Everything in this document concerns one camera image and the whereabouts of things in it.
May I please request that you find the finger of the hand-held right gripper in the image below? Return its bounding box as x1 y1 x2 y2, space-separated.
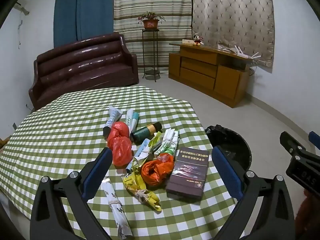
308 131 320 153
279 131 309 159

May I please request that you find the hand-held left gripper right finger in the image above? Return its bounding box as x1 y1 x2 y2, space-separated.
212 145 295 240

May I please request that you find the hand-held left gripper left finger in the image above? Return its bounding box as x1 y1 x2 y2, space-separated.
30 147 113 240

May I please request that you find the black trash bin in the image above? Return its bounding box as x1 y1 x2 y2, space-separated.
204 124 252 172

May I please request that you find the red plastic bag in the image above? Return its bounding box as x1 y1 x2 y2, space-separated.
107 121 132 166

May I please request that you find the white paper wrapper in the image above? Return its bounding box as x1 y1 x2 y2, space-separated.
101 177 133 238

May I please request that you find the dark brown carton box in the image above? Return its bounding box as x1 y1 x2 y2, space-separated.
165 147 209 201

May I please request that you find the yellow green wrapper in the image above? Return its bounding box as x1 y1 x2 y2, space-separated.
121 159 161 212

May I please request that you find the light blue tube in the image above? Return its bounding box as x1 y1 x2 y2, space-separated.
126 138 151 174

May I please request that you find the white toothpaste tube black cap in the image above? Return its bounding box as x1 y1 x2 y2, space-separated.
103 106 123 137

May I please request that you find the orange plastic bag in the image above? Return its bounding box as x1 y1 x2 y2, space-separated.
140 154 175 186

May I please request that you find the dark green bottle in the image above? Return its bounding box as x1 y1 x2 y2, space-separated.
130 122 163 143

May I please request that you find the green white packet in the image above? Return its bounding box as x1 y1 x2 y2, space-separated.
155 130 181 157

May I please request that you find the white green toothpaste tube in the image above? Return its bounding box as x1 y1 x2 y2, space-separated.
126 109 135 133

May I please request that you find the teal tube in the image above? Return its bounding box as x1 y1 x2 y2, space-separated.
130 112 139 133

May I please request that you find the person's right forearm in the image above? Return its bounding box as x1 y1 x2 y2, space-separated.
295 187 320 240

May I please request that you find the green checked tablecloth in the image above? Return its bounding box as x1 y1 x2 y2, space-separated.
0 85 253 240

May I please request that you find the wooden cabinet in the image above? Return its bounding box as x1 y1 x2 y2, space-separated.
168 42 260 108

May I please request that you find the wooden furniture piece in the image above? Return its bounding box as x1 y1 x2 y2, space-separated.
0 135 11 150

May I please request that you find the white router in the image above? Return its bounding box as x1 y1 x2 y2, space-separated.
234 45 260 59

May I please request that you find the brown leather sofa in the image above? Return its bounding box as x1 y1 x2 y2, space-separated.
28 32 139 111

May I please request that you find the black metal plant stand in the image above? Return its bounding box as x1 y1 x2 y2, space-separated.
142 28 161 82

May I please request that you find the clear plastic wrapper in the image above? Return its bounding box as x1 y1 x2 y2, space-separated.
217 43 235 53

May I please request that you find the mouse plush toy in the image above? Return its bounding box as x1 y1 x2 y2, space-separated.
192 35 205 47

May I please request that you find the beige quilted curtain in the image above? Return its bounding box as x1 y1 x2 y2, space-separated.
191 0 275 68

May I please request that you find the potted plant red pot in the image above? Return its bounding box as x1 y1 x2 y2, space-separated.
136 12 166 29

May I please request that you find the blue curtain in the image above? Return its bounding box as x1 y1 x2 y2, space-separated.
53 0 115 48

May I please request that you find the striped curtain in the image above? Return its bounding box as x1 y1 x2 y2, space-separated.
113 0 193 72

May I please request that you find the white wall fixture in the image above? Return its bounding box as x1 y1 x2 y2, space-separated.
14 1 30 15

